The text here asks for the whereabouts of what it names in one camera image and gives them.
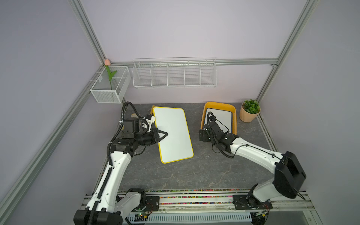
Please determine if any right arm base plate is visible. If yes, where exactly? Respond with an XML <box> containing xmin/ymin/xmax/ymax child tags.
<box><xmin>233</xmin><ymin>195</ymin><xmax>273</xmax><ymax>210</ymax></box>

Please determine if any yellow plastic storage box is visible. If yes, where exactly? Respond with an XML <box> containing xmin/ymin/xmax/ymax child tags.
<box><xmin>200</xmin><ymin>102</ymin><xmax>237</xmax><ymax>135</ymax></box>

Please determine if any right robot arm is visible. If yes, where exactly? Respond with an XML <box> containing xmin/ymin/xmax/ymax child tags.
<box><xmin>199</xmin><ymin>111</ymin><xmax>307</xmax><ymax>209</ymax></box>

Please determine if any yellow-framed whiteboard back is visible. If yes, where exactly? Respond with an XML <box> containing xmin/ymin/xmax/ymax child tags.
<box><xmin>153</xmin><ymin>106</ymin><xmax>194</xmax><ymax>164</ymax></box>

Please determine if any white wire wall shelf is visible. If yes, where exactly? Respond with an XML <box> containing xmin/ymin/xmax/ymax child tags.
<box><xmin>132</xmin><ymin>57</ymin><xmax>218</xmax><ymax>89</ymax></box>

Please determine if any artificial pink tulip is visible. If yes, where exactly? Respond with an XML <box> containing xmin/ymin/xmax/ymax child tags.
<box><xmin>104</xmin><ymin>59</ymin><xmax>117</xmax><ymax>90</ymax></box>

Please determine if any potted green plant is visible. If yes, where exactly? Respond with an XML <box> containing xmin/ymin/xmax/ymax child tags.
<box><xmin>239</xmin><ymin>99</ymin><xmax>261</xmax><ymax>123</ymax></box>

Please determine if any black corrugated cable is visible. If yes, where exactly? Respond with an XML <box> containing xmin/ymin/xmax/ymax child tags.
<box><xmin>106</xmin><ymin>101</ymin><xmax>150</xmax><ymax>167</ymax></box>

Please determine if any white mesh corner basket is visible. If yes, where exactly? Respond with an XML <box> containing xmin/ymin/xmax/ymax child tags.
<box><xmin>91</xmin><ymin>66</ymin><xmax>131</xmax><ymax>104</ymax></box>

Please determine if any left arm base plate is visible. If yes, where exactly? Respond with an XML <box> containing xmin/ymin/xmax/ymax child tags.
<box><xmin>132</xmin><ymin>196</ymin><xmax>160</xmax><ymax>212</ymax></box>

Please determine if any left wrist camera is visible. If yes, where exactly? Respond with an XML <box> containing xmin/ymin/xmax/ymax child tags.
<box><xmin>141</xmin><ymin>114</ymin><xmax>155</xmax><ymax>132</ymax></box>

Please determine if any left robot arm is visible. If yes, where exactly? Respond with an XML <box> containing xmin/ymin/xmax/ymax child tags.
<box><xmin>73</xmin><ymin>115</ymin><xmax>168</xmax><ymax>225</ymax></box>

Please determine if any blue-framed whiteboard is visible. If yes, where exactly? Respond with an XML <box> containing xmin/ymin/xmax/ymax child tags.
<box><xmin>203</xmin><ymin>108</ymin><xmax>233</xmax><ymax>133</ymax></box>

